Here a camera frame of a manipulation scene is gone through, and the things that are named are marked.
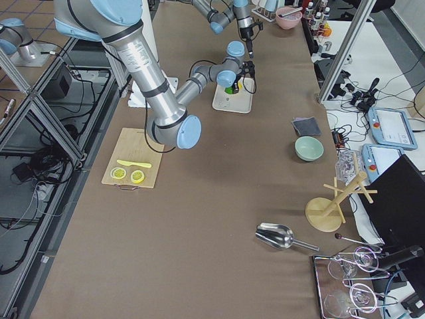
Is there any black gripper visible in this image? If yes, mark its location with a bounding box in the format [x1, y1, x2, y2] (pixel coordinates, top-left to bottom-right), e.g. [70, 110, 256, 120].
[231, 60, 256, 94]
[239, 20, 264, 58]

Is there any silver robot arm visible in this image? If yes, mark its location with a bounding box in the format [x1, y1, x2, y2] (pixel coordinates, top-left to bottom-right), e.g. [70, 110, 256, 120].
[189, 0, 263, 58]
[54, 1, 256, 149]

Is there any cream rabbit print tray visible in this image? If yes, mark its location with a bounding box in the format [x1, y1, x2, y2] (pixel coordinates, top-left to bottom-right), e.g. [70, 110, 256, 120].
[212, 78, 254, 114]

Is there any black metal tray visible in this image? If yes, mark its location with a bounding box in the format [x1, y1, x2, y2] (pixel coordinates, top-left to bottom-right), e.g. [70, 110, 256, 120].
[312, 247, 398, 318]

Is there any pink bowl with ice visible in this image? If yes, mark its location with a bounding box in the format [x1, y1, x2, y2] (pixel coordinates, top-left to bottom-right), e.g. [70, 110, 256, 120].
[276, 7, 302, 30]

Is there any folded grey cloth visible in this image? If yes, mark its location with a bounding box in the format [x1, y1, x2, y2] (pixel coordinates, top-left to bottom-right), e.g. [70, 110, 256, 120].
[292, 117, 321, 137]

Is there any mint green bowl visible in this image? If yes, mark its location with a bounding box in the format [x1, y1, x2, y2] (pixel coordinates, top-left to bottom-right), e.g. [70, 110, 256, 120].
[295, 136, 324, 161]

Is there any wooden cutting board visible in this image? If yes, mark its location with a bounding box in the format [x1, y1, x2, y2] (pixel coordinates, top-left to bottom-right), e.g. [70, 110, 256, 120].
[102, 128, 164, 189]

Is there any yellow plastic knife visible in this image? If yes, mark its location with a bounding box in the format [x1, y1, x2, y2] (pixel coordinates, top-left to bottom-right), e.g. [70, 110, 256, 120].
[116, 159, 152, 168]

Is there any lemon slice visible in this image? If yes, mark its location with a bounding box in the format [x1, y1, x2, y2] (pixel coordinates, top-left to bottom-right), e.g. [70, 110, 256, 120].
[130, 169, 145, 184]
[110, 167, 127, 180]

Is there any wooden mug tree stand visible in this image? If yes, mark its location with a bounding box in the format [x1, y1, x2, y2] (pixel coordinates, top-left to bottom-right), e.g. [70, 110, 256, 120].
[305, 151, 378, 233]

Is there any metal scoop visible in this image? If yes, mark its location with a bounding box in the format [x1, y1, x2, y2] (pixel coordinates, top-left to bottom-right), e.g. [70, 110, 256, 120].
[255, 223, 319, 252]

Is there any blue teach pendant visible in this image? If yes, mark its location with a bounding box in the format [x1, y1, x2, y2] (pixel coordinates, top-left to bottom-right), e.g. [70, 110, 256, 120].
[361, 144, 404, 183]
[367, 107, 418, 150]

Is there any black monitor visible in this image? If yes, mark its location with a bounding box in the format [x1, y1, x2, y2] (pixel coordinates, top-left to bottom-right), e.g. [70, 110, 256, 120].
[363, 155, 424, 247]

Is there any wine glass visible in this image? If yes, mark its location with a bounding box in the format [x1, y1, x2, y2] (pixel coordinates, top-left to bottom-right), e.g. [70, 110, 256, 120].
[323, 283, 398, 318]
[327, 247, 390, 280]

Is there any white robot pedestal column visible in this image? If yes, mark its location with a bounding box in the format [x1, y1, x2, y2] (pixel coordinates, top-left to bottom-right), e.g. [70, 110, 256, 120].
[139, 0, 159, 80]

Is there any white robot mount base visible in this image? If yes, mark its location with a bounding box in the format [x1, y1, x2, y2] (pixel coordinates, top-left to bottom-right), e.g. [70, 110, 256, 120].
[127, 76, 179, 110]

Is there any aluminium frame post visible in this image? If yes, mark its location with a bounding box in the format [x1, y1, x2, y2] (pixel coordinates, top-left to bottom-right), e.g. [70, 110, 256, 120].
[317, 0, 377, 104]

